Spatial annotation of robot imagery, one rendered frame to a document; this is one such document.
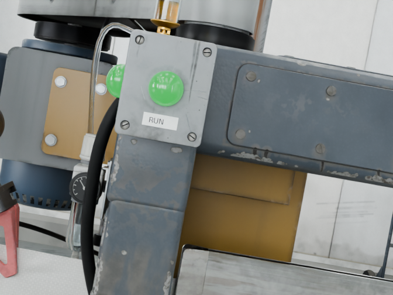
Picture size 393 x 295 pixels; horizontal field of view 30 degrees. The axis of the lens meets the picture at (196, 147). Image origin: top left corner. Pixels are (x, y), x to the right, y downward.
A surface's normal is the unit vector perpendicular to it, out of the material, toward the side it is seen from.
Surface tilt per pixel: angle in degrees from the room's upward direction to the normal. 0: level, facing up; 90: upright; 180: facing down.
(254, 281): 90
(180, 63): 90
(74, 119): 90
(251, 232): 90
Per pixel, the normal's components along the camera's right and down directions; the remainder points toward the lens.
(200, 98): 0.04, 0.06
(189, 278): 0.29, 0.11
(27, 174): -0.26, 0.02
